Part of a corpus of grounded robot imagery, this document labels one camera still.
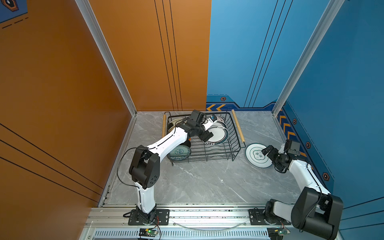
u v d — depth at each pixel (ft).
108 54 2.81
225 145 3.26
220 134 3.01
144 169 1.59
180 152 2.93
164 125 2.91
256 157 3.08
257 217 2.37
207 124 2.54
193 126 2.24
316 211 1.44
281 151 2.52
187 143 2.08
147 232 2.33
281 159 2.11
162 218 2.42
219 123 3.10
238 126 2.84
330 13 2.33
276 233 2.31
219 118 3.22
